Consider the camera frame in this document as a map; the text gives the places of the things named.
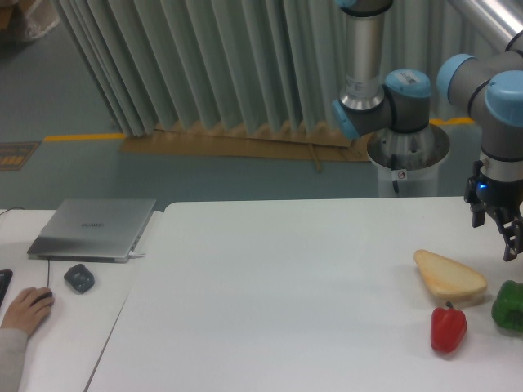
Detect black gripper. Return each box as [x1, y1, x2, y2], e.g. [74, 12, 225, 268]
[464, 159, 522, 261]

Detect black computer mouse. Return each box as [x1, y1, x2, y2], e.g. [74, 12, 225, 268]
[31, 291, 53, 306]

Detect grey sleeved forearm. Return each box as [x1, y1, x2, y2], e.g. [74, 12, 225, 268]
[1, 328, 29, 392]

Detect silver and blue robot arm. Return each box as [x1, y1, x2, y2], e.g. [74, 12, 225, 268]
[332, 1, 522, 261]

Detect green bell pepper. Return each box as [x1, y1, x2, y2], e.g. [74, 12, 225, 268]
[491, 280, 522, 332]

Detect red bell pepper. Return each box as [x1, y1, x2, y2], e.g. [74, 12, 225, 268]
[430, 301, 467, 354]

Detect person's hand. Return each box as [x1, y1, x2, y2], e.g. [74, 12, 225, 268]
[1, 287, 55, 337]

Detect bread slice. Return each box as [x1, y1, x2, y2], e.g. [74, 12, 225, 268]
[413, 249, 488, 300]

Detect brown cardboard sheet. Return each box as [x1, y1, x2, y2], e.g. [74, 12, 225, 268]
[119, 121, 369, 166]

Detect pale green curtain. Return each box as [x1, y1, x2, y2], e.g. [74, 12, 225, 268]
[52, 0, 523, 136]

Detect silver closed laptop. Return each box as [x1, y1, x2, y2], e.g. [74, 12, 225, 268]
[27, 198, 156, 262]

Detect small black controller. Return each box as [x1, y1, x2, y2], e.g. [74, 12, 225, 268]
[64, 264, 96, 294]

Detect black keyboard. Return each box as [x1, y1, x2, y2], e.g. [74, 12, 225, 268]
[0, 269, 13, 305]

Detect cardboard boxes in plastic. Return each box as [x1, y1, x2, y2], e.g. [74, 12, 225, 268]
[1, 0, 60, 43]

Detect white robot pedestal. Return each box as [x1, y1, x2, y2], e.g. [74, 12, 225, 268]
[367, 124, 450, 198]

